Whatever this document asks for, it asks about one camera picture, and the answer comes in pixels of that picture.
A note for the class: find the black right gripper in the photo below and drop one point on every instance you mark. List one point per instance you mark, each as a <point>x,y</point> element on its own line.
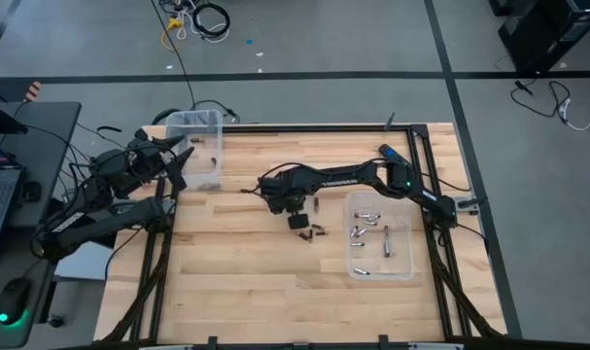
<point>285,194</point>

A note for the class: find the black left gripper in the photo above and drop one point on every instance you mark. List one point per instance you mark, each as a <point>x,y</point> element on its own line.
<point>149,160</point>

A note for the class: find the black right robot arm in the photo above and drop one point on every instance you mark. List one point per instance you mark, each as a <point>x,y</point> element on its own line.
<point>343,177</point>

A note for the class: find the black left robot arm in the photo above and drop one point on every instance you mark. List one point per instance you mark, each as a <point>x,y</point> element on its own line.
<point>100,223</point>

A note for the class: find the clear plastic storage bin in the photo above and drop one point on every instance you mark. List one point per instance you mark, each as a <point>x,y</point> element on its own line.
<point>197,155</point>
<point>379,262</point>

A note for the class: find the black side desk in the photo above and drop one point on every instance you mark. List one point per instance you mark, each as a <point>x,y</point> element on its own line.
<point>46,121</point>

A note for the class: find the white flat panel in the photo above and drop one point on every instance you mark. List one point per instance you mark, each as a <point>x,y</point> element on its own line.
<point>85,265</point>

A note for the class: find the small black desk device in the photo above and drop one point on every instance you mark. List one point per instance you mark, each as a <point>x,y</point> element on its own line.
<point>31,190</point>

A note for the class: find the orange black striped object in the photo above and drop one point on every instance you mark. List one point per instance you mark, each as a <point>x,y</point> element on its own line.
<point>32,91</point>

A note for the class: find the black flat screen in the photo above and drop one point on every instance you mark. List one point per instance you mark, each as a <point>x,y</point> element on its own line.
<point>3,121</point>

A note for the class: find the black caster wheel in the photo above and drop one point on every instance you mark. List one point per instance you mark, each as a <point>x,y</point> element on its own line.
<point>55,321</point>

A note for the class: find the black mouse with blue light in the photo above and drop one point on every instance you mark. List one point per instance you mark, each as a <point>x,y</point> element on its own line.
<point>12,299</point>

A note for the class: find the black computer tower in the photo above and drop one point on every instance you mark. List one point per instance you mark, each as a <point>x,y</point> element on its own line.
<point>552,36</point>

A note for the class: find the black bracket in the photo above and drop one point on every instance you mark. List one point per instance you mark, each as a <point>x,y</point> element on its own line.
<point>383,341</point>
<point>212,341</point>

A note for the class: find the silver metal bracket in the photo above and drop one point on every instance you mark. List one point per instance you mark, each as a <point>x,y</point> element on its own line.
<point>472,205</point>

